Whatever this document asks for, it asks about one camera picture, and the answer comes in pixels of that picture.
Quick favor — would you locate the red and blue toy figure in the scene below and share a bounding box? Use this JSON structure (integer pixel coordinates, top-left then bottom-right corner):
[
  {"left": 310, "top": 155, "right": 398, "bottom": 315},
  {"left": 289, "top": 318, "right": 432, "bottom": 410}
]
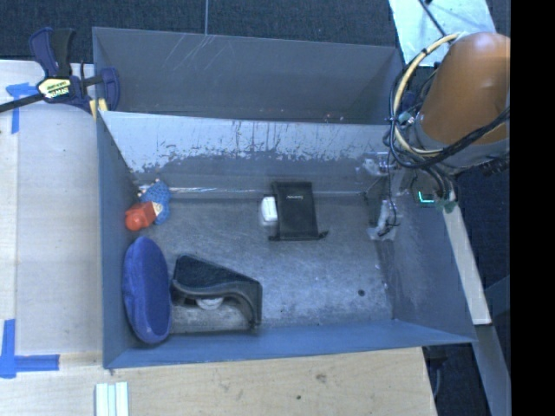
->
[{"left": 124, "top": 179, "right": 173, "bottom": 233}]

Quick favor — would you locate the black flat pouch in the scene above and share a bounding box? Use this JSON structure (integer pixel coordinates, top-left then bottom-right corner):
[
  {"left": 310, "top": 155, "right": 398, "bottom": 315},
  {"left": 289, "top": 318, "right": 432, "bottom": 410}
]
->
[{"left": 267, "top": 180, "right": 330, "bottom": 243}]

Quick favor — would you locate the black wedge shoe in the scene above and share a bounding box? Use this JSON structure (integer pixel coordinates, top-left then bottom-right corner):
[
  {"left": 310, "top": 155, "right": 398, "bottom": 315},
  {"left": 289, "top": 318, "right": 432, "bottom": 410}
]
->
[{"left": 169, "top": 254, "right": 264, "bottom": 333}]

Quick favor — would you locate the small white box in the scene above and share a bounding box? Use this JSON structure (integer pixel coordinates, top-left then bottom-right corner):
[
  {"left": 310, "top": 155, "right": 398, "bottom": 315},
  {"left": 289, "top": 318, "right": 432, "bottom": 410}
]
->
[{"left": 259, "top": 194, "right": 279, "bottom": 228}]

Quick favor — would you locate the grey metal bin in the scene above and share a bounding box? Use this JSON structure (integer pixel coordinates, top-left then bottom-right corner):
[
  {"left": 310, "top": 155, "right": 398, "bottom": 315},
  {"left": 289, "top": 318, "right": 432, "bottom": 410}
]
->
[{"left": 91, "top": 26, "right": 479, "bottom": 370}]

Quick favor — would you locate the blue oval pouch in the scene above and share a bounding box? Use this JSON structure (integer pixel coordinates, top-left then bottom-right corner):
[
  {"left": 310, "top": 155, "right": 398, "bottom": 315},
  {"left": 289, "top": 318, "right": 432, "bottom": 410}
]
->
[{"left": 121, "top": 236, "right": 173, "bottom": 346}]

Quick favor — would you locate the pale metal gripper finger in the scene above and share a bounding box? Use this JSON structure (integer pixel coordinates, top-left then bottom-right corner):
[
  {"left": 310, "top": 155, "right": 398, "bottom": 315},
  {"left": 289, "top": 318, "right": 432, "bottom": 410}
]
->
[
  {"left": 362, "top": 155, "right": 392, "bottom": 178},
  {"left": 367, "top": 199, "right": 400, "bottom": 242}
]

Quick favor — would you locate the pale wood flat board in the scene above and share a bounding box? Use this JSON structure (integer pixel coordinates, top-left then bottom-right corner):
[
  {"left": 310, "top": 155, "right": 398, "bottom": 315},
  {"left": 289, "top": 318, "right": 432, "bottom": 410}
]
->
[{"left": 15, "top": 101, "right": 105, "bottom": 357}]

